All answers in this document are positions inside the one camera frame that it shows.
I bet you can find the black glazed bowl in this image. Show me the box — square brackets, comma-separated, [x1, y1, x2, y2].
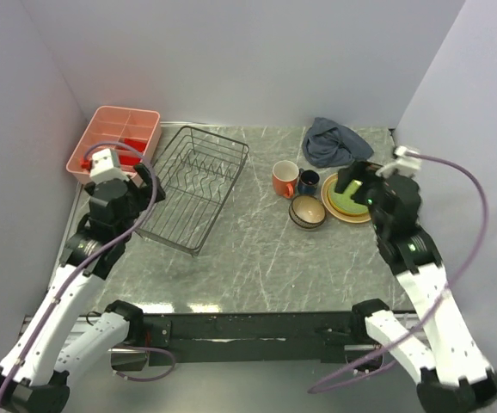
[288, 194, 327, 230]

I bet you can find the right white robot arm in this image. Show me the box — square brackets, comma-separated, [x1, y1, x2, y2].
[335, 161, 497, 412]

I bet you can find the red item in tray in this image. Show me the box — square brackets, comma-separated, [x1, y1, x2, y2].
[120, 138, 147, 153]
[119, 155, 140, 167]

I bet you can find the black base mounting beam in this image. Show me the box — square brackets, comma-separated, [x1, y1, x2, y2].
[124, 311, 377, 364]

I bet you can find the pink plastic divided organizer tray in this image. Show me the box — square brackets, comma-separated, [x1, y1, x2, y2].
[66, 106, 162, 184]

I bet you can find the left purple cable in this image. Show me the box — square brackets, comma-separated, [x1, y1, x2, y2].
[0, 139, 160, 413]

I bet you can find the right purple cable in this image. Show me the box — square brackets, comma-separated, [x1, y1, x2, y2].
[307, 154, 490, 395]

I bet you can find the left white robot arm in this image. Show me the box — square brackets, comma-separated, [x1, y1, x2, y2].
[0, 163, 165, 412]

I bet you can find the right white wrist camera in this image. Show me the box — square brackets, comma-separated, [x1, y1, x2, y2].
[376, 145, 422, 179]

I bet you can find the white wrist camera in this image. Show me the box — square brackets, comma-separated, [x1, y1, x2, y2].
[376, 145, 422, 179]
[80, 148, 129, 185]

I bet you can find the yellow plate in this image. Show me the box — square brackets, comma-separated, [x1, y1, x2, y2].
[321, 174, 371, 224]

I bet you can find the blue ceramic mug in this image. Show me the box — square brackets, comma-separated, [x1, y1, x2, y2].
[297, 169, 320, 196]

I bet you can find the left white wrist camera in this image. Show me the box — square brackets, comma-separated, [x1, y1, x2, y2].
[80, 148, 129, 185]

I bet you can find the green plate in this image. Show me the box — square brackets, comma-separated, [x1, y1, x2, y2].
[328, 178, 370, 216]

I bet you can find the black wire dish rack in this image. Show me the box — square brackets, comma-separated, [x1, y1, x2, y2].
[138, 126, 249, 256]

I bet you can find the orange ceramic mug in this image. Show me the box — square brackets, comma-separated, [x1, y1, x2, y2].
[272, 160, 299, 199]

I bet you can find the grey-blue crumpled cloth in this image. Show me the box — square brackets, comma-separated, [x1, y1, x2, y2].
[302, 117, 374, 168]

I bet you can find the purple cable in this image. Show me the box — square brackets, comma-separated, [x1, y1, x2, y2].
[307, 154, 490, 395]
[0, 139, 160, 413]

